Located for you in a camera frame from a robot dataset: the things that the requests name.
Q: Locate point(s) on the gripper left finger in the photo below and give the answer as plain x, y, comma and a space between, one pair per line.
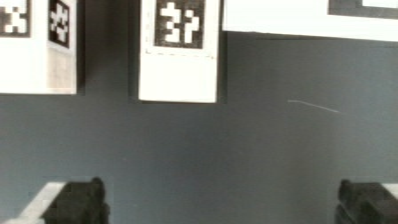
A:
71, 203

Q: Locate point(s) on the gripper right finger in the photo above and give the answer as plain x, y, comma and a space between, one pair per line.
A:
369, 203

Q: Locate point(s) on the white table leg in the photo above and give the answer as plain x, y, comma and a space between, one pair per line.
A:
39, 46
181, 28

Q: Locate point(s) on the white sheet with tags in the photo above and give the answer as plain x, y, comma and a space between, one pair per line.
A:
357, 19

